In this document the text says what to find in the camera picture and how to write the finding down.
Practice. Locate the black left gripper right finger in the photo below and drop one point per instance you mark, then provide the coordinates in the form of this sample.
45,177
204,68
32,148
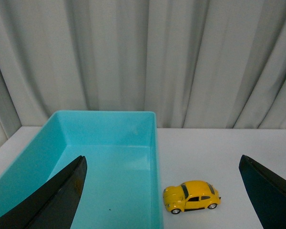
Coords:
266,191

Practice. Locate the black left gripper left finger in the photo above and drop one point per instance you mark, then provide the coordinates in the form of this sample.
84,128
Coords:
54,204

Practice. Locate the yellow beetle toy car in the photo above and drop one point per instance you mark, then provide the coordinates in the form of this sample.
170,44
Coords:
190,196

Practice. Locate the turquoise plastic storage box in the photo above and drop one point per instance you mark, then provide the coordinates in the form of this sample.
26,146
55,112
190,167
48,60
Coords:
122,185

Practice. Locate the white pleated curtain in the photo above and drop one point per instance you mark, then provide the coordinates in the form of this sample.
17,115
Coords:
195,63

